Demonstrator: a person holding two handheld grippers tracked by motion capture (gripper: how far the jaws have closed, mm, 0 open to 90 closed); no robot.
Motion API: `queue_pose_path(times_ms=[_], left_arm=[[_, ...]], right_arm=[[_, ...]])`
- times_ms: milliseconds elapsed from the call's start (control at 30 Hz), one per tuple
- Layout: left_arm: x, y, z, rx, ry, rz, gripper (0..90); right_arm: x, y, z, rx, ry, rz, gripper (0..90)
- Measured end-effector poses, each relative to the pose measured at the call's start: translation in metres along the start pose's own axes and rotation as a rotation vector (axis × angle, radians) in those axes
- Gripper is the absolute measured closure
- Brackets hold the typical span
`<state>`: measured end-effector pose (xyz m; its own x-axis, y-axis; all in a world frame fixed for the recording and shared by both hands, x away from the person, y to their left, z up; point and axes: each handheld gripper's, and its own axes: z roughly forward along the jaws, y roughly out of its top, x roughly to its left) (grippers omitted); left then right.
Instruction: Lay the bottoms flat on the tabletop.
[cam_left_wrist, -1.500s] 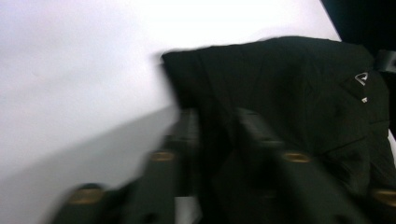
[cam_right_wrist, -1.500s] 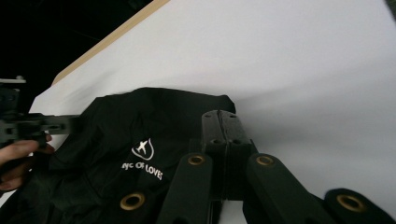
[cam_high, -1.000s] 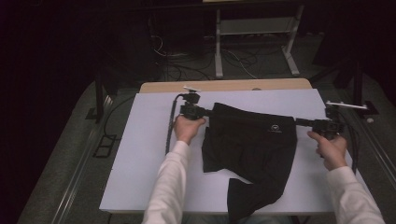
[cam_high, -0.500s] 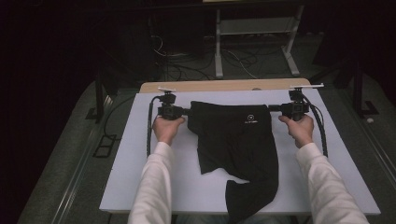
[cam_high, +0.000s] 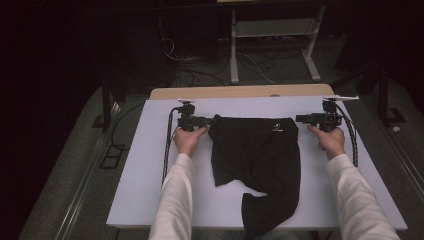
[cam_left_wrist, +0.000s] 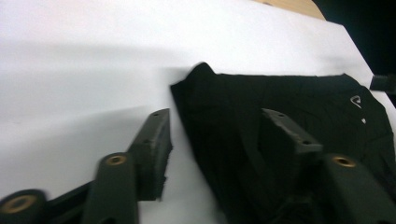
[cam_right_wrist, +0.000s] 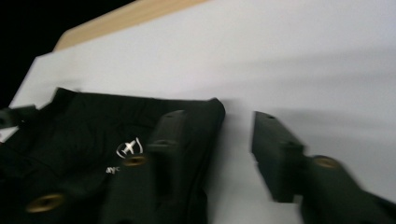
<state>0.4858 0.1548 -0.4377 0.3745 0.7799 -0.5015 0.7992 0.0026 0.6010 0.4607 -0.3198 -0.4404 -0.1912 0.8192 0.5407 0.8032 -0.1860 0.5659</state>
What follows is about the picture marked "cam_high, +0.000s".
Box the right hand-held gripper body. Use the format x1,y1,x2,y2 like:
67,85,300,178
311,95,360,133

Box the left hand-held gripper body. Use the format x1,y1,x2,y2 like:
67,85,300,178
176,98,208,132

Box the black shorts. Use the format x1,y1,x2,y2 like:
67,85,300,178
208,114,302,240

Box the person's left hand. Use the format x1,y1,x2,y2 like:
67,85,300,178
173,125,209,158

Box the person's right hand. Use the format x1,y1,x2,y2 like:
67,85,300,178
306,124,347,161

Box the black metal stand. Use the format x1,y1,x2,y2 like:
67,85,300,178
333,61,407,127
91,74,129,133

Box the white metal stand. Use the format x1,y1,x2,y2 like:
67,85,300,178
229,4,326,84

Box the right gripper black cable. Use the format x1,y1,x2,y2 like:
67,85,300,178
334,102,360,168

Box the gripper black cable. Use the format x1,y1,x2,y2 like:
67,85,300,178
334,102,360,168
161,106,183,186

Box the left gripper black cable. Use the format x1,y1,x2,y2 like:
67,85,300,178
161,106,183,186

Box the tangle of floor cables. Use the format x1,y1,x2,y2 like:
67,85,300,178
161,34,278,88

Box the black floor cable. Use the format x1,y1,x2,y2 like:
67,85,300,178
110,101,147,152

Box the metal floor rail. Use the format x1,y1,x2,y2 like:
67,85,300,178
361,94,424,189
53,101,123,240

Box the black floor bracket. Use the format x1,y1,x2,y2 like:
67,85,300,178
99,143,126,170

